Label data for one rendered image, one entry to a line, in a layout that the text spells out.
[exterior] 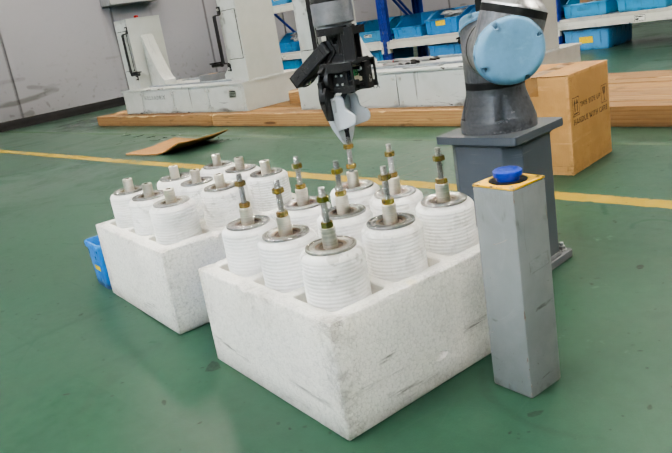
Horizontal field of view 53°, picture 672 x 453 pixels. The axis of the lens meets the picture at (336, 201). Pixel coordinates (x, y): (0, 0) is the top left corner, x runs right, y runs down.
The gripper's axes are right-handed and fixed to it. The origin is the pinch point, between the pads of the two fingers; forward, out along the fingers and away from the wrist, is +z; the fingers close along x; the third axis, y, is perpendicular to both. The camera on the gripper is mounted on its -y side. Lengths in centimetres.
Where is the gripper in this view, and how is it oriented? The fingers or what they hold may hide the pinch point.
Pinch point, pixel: (343, 136)
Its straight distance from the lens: 128.3
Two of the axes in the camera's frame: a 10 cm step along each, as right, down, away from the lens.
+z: 1.6, 9.5, 2.6
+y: 7.7, 0.4, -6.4
